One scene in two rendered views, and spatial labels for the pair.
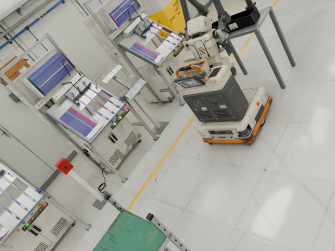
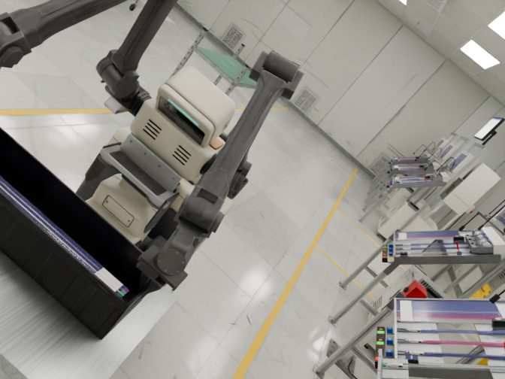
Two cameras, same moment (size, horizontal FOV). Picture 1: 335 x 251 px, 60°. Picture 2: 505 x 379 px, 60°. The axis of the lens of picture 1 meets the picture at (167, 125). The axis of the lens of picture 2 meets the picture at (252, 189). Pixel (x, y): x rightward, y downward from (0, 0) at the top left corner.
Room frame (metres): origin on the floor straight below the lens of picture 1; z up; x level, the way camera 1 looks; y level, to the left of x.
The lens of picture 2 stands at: (3.77, -1.75, 1.52)
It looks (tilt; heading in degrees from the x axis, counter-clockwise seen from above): 19 degrees down; 125
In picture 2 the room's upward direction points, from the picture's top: 40 degrees clockwise
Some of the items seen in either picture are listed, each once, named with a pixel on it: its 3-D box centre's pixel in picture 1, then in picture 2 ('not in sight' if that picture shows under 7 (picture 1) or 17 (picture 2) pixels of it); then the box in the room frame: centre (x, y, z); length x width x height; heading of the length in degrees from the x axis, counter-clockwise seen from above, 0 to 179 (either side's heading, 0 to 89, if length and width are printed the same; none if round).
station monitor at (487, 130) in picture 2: not in sight; (490, 131); (1.54, 4.90, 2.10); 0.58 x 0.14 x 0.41; 119
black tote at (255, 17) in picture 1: (232, 23); (40, 219); (3.04, -1.27, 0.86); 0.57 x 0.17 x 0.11; 33
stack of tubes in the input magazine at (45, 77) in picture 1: (50, 73); not in sight; (3.86, 0.74, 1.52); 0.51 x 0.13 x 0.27; 119
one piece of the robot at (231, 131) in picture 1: (220, 131); not in sight; (2.43, -0.39, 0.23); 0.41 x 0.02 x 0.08; 33
